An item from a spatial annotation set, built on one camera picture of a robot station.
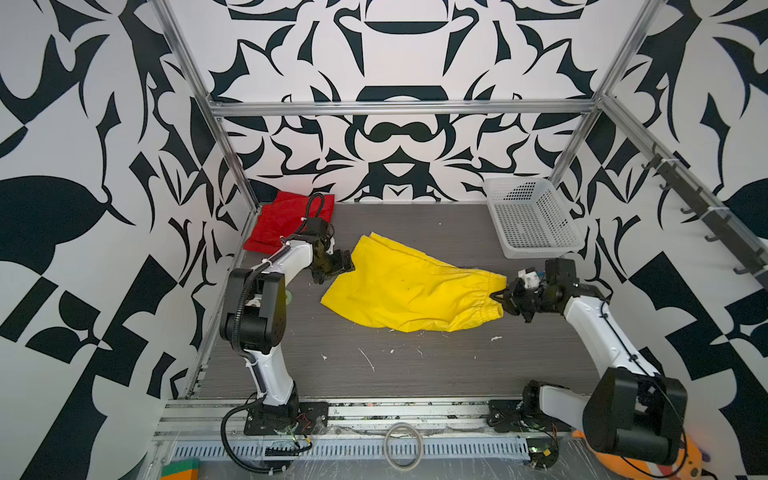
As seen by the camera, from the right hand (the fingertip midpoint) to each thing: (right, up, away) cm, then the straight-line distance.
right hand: (496, 295), depth 82 cm
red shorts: (-67, +23, +32) cm, 78 cm away
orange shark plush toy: (+32, -31, -20) cm, 49 cm away
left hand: (-42, +7, +13) cm, 45 cm away
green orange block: (-73, -35, -16) cm, 82 cm away
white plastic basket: (+25, +23, +34) cm, 48 cm away
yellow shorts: (-27, -1, +15) cm, 31 cm away
